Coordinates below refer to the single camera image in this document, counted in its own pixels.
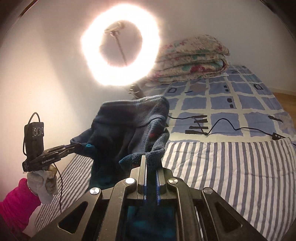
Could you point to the phone holder clamp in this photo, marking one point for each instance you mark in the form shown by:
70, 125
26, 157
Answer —
114, 28

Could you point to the blue white striped quilt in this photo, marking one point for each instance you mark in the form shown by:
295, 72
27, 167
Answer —
257, 179

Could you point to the left camera box black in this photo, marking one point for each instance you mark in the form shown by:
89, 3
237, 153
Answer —
33, 143

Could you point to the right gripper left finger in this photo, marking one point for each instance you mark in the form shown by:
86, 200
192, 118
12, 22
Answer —
142, 180

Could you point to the teal plaid fleece jacket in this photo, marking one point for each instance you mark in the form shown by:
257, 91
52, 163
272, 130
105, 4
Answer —
121, 134

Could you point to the black tripod stand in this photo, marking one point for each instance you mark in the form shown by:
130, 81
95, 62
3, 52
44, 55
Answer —
136, 89

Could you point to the folded floral blanket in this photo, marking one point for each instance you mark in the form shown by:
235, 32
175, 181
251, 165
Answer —
191, 58

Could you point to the left hand grey glove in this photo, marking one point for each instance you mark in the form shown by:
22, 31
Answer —
43, 183

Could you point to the blue checked bed sheet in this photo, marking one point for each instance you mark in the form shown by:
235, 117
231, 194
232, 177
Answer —
236, 106

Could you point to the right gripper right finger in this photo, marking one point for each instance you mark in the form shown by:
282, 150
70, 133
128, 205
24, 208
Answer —
162, 191

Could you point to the ring light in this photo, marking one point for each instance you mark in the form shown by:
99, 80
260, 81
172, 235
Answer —
92, 40

